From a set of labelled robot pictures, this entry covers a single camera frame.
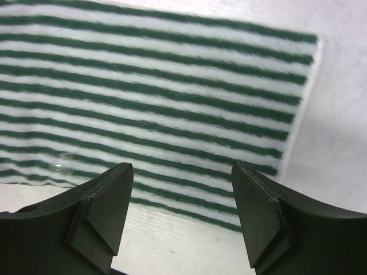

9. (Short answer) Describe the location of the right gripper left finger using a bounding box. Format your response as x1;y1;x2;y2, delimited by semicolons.
1;163;134;274

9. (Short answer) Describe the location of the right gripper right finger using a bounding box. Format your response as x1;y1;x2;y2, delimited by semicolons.
232;163;366;274

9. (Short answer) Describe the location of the green white striped towel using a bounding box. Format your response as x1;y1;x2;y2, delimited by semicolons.
1;1;321;231

